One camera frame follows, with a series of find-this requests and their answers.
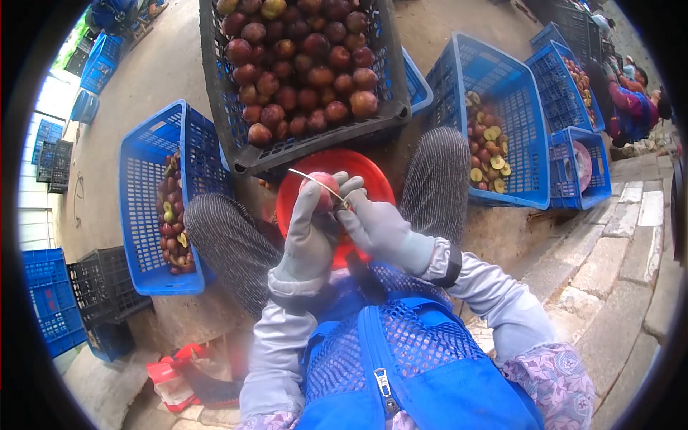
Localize person's left hand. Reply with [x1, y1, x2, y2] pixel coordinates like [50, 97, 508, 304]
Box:
[271, 171, 367, 283]

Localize person's right hand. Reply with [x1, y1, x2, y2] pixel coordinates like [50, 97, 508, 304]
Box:
[335, 188, 435, 276]

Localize person's right fingers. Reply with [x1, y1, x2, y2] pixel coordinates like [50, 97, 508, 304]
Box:
[335, 188, 379, 232]

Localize person's left thumb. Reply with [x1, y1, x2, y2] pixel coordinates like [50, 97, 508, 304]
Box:
[331, 171, 367, 199]

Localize person's left fingers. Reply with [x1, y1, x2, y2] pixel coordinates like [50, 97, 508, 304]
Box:
[287, 180, 324, 229]

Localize thin-bladed knife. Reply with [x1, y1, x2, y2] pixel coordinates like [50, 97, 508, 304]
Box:
[288, 168, 354, 212]

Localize red plum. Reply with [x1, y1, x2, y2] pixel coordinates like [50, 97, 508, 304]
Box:
[299, 171, 341, 214]

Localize red plastic basin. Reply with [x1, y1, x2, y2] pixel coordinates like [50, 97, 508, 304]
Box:
[275, 149, 397, 271]

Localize person's legs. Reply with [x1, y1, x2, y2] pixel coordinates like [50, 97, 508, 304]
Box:
[184, 127, 472, 319]

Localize black wrist band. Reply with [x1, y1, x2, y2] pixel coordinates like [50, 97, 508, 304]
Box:
[431, 244, 463, 288]

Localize pile of whole red plums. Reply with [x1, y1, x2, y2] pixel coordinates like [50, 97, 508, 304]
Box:
[216, 0, 380, 148]

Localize large black plastic crate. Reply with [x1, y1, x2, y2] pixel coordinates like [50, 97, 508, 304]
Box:
[198, 0, 413, 176]

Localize heap of dark plums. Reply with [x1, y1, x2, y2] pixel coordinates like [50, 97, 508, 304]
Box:
[155, 150, 195, 275]

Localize pile of halved plums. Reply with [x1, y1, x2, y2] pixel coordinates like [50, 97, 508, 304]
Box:
[465, 91, 512, 195]

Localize person's body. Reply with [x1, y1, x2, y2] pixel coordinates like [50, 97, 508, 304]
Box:
[235, 262, 596, 430]

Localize red and white plastic bag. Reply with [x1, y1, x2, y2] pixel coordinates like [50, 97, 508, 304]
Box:
[146, 343, 244, 413]

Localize pink round disc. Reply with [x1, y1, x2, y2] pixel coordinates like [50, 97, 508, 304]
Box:
[571, 141, 593, 193]

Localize blue plastic barrel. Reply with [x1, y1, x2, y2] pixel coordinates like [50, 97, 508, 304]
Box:
[69, 88, 101, 125]

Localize small blue plastic crate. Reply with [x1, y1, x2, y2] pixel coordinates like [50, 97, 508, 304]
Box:
[548, 127, 613, 211]

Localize heap of orange-red plums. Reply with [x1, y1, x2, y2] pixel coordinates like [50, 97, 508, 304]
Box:
[562, 56, 597, 127]

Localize stack of empty crates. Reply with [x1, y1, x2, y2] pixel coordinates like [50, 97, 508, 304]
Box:
[31, 119, 74, 194]

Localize stack of blue crates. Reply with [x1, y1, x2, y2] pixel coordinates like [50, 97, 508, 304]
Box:
[21, 248, 88, 359]

